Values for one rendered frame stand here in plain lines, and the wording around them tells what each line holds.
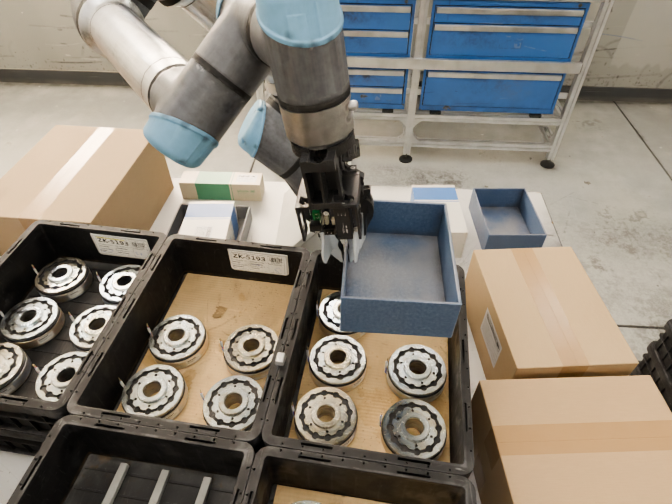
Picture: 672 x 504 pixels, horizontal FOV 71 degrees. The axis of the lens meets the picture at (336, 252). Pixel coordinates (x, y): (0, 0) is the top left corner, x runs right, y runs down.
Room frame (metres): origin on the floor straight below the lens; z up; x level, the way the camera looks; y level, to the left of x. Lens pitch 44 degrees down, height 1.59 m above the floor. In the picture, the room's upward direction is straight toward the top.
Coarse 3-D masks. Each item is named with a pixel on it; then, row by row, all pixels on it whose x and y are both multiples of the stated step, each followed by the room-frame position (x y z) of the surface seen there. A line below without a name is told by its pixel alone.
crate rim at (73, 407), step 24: (168, 240) 0.71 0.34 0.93; (192, 240) 0.71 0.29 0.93; (216, 240) 0.71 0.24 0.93; (144, 288) 0.58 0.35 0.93; (288, 312) 0.52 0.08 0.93; (96, 360) 0.42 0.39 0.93; (72, 408) 0.34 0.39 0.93; (96, 408) 0.34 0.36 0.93; (264, 408) 0.34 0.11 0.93; (192, 432) 0.30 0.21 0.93; (216, 432) 0.30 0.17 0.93; (240, 432) 0.30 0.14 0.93
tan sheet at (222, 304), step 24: (192, 288) 0.66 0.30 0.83; (216, 288) 0.66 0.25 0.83; (240, 288) 0.66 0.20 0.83; (264, 288) 0.66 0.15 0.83; (288, 288) 0.66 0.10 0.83; (168, 312) 0.60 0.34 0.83; (192, 312) 0.60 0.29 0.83; (216, 312) 0.60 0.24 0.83; (240, 312) 0.60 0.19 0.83; (264, 312) 0.60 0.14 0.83; (216, 336) 0.54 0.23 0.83; (144, 360) 0.49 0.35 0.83; (216, 360) 0.49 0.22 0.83; (192, 384) 0.44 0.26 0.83; (264, 384) 0.44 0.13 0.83; (120, 408) 0.39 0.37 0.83; (192, 408) 0.39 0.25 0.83
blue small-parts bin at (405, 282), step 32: (384, 224) 0.57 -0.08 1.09; (416, 224) 0.57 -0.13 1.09; (448, 224) 0.52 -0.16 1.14; (384, 256) 0.52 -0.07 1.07; (416, 256) 0.52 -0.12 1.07; (448, 256) 0.47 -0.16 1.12; (352, 288) 0.45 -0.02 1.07; (384, 288) 0.45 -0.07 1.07; (416, 288) 0.45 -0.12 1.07; (448, 288) 0.43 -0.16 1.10; (352, 320) 0.38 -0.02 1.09; (384, 320) 0.38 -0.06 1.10; (416, 320) 0.37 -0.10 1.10; (448, 320) 0.37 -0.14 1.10
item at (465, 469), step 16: (320, 256) 0.66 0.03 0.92; (464, 272) 0.62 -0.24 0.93; (304, 288) 0.58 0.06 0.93; (464, 288) 0.58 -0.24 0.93; (304, 304) 0.54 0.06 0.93; (464, 304) 0.54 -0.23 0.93; (464, 320) 0.50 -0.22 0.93; (288, 336) 0.47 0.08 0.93; (464, 336) 0.47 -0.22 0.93; (288, 352) 0.44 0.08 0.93; (464, 352) 0.44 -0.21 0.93; (288, 368) 0.41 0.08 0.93; (464, 368) 0.41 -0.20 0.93; (464, 384) 0.38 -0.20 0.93; (272, 400) 0.36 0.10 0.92; (464, 400) 0.35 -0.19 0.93; (272, 416) 0.33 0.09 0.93; (464, 416) 0.33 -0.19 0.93; (272, 432) 0.31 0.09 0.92; (464, 432) 0.30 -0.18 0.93; (288, 448) 0.28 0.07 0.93; (304, 448) 0.28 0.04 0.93; (320, 448) 0.28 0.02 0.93; (336, 448) 0.28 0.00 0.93; (352, 448) 0.28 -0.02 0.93; (464, 448) 0.28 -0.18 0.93; (400, 464) 0.26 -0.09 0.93; (416, 464) 0.26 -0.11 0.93; (432, 464) 0.26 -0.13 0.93; (448, 464) 0.26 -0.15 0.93; (464, 464) 0.26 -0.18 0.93
